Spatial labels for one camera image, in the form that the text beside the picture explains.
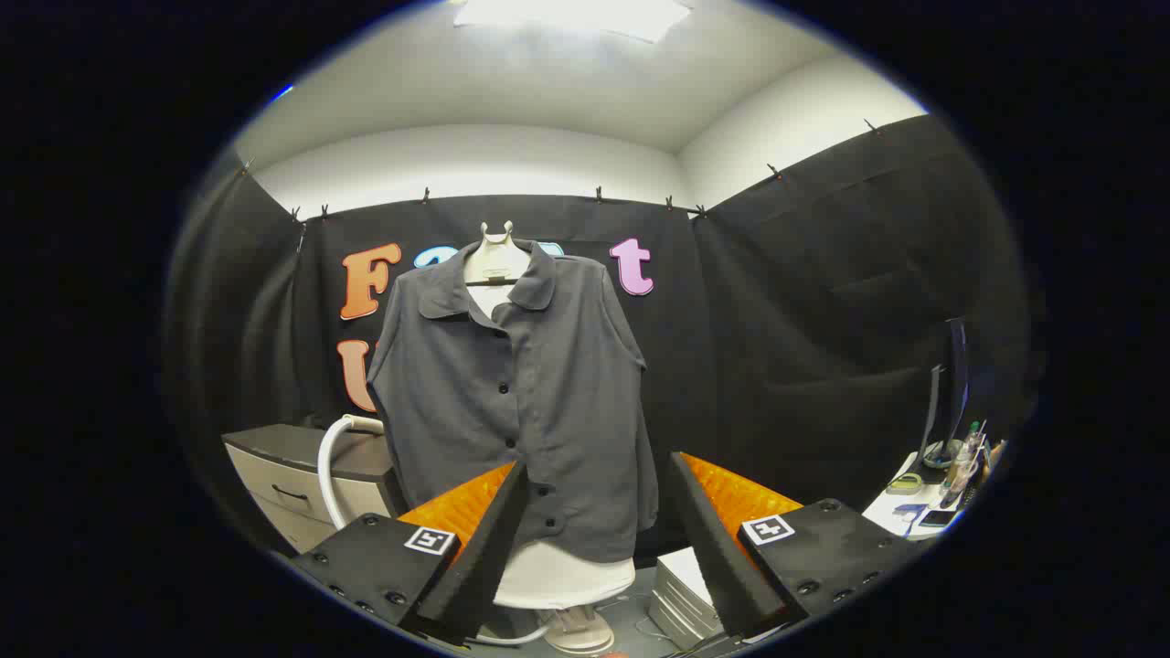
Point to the white box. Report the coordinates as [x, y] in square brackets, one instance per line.
[681, 594]

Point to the white garment steamer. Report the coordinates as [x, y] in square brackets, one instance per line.
[325, 466]

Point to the ceiling light panel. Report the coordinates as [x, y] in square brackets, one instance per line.
[567, 14]

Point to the black smartphone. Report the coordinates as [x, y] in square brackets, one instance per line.
[937, 518]

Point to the white side desk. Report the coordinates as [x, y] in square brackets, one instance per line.
[882, 512]

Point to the row of backdrop clips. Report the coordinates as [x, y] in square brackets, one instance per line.
[599, 194]

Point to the white mannequin torso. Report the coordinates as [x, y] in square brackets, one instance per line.
[567, 576]

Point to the beige cabinet with dark top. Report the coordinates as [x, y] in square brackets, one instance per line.
[274, 475]

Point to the black monitor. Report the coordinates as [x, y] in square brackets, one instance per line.
[957, 366]

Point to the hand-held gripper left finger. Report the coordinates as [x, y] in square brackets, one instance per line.
[489, 548]

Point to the clear bottle with green cap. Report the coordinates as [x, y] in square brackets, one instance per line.
[965, 457]

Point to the dark grey button shirt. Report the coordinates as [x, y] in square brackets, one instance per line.
[567, 384]

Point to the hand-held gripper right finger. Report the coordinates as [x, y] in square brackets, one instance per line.
[708, 548]

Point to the black backdrop cloth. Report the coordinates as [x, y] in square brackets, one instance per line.
[777, 320]

